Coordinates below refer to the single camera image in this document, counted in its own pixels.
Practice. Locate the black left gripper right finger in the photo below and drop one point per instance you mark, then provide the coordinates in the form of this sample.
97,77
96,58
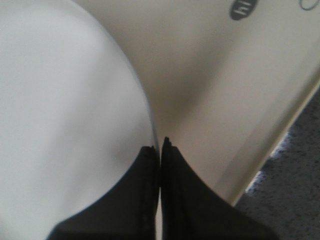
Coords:
192,211

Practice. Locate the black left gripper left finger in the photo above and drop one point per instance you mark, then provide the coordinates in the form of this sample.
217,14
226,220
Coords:
126,212

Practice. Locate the beige rabbit serving tray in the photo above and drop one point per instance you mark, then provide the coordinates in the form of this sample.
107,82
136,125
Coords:
225,79

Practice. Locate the white round plate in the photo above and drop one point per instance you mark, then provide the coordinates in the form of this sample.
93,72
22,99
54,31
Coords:
73,115

